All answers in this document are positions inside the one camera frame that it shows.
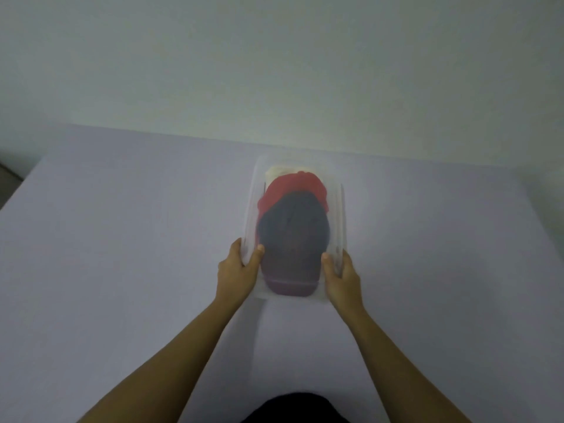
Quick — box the person's right hand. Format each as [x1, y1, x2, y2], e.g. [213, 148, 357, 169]
[321, 249, 367, 322]

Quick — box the person's left hand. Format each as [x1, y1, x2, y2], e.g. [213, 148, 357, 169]
[215, 238, 265, 311]

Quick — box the clear plastic storage box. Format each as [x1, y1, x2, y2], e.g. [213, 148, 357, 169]
[240, 155, 352, 304]

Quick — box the person's left forearm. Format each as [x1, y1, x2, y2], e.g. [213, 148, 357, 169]
[76, 298, 237, 423]

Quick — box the person's right forearm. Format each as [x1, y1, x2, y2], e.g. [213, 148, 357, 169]
[347, 309, 472, 423]

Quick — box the dark blue baseball cap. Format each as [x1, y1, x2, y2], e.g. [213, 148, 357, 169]
[256, 191, 331, 297]

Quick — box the red baseball cap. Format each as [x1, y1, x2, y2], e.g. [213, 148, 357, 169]
[258, 171, 330, 219]

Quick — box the cream white baseball cap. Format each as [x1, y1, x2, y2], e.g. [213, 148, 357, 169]
[265, 165, 325, 192]

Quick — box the person's black clothing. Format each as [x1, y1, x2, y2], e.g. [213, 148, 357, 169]
[240, 393, 351, 423]

